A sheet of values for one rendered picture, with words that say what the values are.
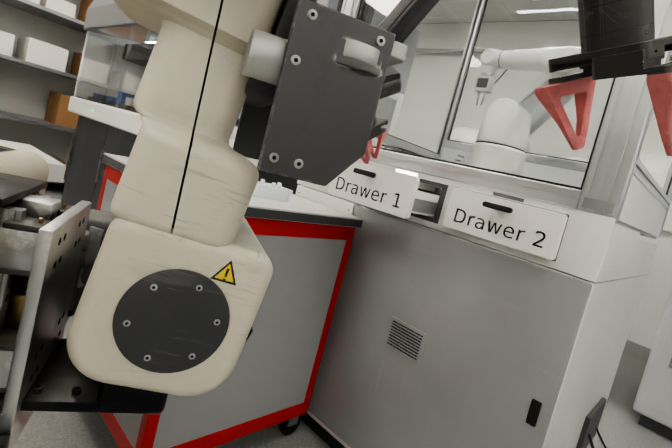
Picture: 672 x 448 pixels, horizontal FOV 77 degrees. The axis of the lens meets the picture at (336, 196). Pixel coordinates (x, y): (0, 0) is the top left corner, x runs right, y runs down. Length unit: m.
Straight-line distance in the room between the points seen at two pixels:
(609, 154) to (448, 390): 0.70
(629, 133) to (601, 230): 0.22
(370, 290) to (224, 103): 0.99
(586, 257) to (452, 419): 0.54
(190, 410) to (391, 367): 0.56
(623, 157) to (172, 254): 0.95
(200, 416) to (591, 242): 1.03
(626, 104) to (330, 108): 0.83
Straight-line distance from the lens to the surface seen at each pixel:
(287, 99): 0.40
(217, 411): 1.29
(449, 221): 1.18
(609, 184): 1.10
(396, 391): 1.35
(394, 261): 1.29
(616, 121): 1.12
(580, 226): 1.10
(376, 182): 1.15
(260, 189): 1.23
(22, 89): 4.96
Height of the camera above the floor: 0.91
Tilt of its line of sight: 4 degrees down
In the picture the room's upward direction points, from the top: 14 degrees clockwise
